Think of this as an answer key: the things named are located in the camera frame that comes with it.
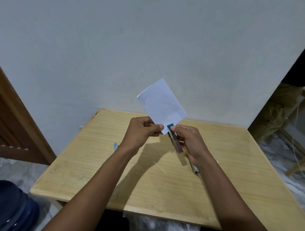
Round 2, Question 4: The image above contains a person's right hand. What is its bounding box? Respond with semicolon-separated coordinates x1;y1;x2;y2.
170;125;214;167

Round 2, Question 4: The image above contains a person's left hand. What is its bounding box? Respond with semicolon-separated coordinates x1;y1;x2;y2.
118;117;165;156

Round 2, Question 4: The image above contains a green metal stapler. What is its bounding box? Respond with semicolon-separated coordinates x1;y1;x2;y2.
167;123;184;154

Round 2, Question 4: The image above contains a white paper sheet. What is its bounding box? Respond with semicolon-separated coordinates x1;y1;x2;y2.
137;78;187;135

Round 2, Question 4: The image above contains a person's right forearm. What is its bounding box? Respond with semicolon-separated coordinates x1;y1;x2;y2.
196;156;268;231

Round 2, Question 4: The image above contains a person's left forearm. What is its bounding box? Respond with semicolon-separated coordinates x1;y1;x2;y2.
42;145;137;231

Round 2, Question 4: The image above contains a silver pen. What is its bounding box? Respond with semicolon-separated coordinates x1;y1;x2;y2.
186;152;200;174

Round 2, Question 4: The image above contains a wooden table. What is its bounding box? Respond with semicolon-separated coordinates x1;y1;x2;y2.
30;109;305;231

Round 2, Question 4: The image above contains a dark blue water jug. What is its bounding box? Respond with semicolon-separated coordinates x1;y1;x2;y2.
0;180;40;231

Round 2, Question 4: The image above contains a wooden chair frame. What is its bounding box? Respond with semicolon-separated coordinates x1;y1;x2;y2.
278;88;305;176

